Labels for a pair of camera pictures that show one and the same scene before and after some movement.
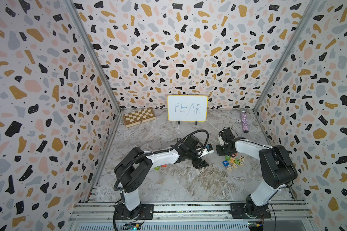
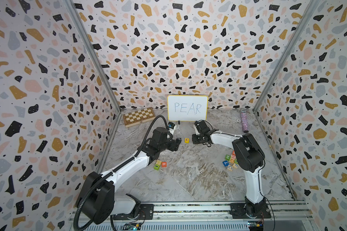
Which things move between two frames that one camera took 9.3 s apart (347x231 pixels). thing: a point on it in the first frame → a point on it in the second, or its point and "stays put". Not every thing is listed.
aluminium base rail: [92, 216] stays put
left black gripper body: [193, 156] → [172, 145]
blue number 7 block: [225, 163] stays put
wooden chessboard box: [139, 116] stays put
